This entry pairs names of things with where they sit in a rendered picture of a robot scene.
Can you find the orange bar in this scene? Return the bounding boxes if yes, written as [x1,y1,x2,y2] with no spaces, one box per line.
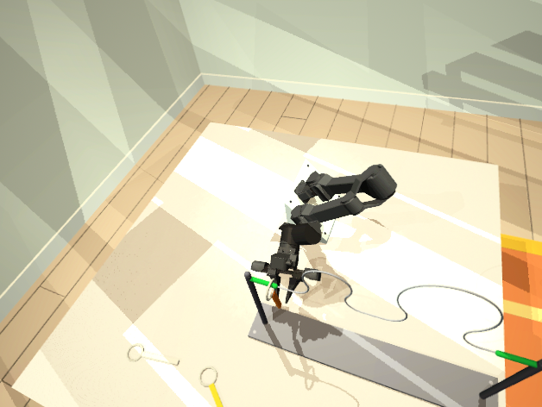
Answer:
[266,279,282,309]

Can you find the yellow handle with grey ring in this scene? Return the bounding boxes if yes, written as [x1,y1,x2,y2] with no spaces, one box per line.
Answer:
[199,366,223,407]

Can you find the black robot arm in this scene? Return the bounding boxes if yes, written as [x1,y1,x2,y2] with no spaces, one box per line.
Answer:
[270,164,398,271]

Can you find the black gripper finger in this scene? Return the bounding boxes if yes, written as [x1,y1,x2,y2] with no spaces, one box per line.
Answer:
[285,278,303,304]
[266,274,281,297]

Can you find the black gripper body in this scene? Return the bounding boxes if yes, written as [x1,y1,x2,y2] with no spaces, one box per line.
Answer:
[250,244,321,281]

